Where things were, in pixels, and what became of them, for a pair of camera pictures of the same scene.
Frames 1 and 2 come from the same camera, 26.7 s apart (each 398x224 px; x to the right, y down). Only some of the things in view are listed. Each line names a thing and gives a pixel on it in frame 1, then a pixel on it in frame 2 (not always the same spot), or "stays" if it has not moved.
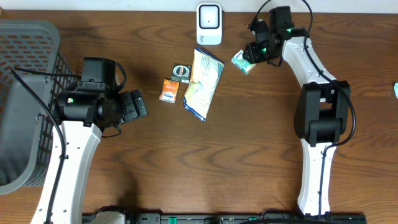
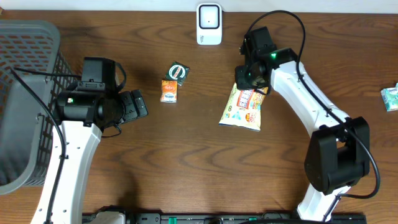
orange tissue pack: x=169 y=91 stays
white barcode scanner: x=209 y=23 stays
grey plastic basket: x=33 y=73 stays
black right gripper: x=253 y=56 → x=240 y=82
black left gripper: x=130 y=99 stays
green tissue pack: x=241 y=63 → x=390 y=97
